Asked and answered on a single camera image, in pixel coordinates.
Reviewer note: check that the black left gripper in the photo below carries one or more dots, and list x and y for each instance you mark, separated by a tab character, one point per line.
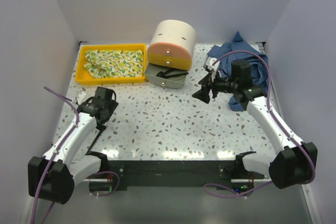
111	107

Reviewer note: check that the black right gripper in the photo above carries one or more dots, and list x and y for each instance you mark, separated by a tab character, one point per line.
203	94

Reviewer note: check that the yellow plastic tray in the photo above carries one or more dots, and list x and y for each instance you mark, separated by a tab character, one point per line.
83	77

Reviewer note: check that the round cream drawer organizer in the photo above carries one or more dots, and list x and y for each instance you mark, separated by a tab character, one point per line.
172	46

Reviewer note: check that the short black makeup brush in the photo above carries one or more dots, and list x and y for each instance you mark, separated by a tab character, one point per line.
95	140

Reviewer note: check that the black thin makeup brush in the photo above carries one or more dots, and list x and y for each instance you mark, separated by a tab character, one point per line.
166	73

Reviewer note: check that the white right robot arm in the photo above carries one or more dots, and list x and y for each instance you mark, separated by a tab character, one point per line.
294	161

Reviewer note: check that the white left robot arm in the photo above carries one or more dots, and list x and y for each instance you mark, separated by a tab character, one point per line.
54	176

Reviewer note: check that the blue checkered cloth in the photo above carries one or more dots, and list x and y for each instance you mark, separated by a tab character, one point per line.
244	51

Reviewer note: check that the lemon print cloth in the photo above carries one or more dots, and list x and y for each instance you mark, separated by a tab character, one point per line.
114	63

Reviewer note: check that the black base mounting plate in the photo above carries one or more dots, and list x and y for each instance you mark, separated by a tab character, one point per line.
181	174

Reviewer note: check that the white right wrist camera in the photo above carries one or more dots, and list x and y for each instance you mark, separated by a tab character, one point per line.
211	65

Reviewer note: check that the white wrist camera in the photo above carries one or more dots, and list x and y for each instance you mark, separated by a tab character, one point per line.
80	97
211	65

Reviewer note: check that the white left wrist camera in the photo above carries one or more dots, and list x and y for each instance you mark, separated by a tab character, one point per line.
80	97

